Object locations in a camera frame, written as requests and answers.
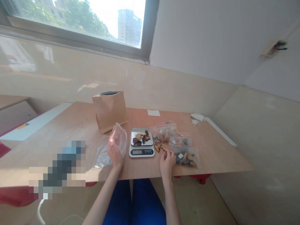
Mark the person's left hand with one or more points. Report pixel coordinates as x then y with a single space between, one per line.
115 154

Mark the person's right hand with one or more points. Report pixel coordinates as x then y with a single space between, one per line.
167 164

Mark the person's left fingers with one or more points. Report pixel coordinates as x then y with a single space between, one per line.
112 144

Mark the clear zip bag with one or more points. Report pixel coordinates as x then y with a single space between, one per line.
120 137

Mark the crumpled clear plastic bag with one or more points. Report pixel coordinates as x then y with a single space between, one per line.
102 155

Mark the white digital kitchen scale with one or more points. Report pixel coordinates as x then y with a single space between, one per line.
141 147

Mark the pile of dried peel pieces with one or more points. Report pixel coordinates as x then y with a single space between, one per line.
142 138

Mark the brown paper stand-up bag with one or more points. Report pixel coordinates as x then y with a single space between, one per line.
109 112

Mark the loose dried peel pieces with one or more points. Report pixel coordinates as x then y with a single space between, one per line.
160 147

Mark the zip bag with pale pieces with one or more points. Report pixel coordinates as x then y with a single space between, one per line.
162 135

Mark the white paper sheet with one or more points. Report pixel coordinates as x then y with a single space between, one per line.
153 113

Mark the small flat zip bag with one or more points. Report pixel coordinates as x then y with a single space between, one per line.
165 123

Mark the person's legs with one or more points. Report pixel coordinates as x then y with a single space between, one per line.
138 204

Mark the zip bag with dark pieces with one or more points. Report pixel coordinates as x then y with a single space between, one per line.
181 141

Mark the large filled zip bag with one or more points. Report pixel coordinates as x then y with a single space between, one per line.
185 157

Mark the long white flat box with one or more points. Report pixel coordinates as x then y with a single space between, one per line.
32 123

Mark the crumpled white paper scraps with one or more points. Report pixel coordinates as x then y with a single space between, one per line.
197 118

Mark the red plastic stool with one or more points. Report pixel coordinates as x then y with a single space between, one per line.
199 177

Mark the window with dark frame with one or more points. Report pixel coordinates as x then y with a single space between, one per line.
77 21

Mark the open wall socket box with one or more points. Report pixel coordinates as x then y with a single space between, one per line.
273 48

